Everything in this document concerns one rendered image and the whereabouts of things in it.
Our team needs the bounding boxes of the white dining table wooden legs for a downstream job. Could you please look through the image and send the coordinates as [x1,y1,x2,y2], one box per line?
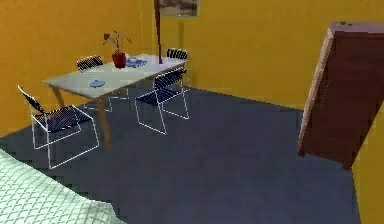
[41,54,187,150]

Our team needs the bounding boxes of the brown floor lamp pole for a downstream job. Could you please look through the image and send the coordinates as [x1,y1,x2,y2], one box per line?
[153,0,164,65]

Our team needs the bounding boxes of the plant in red pot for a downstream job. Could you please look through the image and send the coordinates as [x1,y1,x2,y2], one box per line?
[102,30,133,70]

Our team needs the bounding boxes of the blue dish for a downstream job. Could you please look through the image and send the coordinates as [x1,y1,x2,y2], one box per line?
[88,79,106,89]

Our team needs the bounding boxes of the brown wooden dresser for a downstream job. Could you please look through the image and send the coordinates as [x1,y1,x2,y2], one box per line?
[297,21,384,171]

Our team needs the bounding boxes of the pale green quilted bed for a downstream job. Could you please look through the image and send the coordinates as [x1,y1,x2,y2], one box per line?
[0,148,128,224]

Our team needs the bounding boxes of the white wire frame chair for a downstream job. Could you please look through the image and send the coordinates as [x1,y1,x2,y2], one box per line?
[166,47,189,88]
[75,55,130,113]
[17,84,101,170]
[134,67,191,136]

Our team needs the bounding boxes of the framed wall picture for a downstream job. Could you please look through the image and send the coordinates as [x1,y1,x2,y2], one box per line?
[157,0,201,18]

